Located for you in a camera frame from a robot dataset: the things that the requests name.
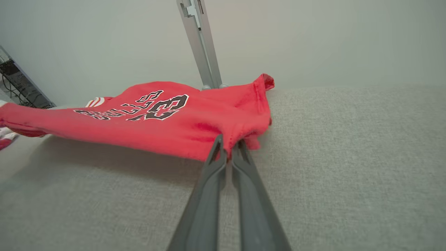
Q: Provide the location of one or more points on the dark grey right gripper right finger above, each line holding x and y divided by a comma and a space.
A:
254, 209

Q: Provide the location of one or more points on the red basketball jersey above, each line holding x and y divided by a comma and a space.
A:
139, 132

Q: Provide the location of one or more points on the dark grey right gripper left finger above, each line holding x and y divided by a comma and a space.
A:
205, 202

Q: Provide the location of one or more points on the grey metal post with hinge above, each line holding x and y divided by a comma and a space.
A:
204, 52

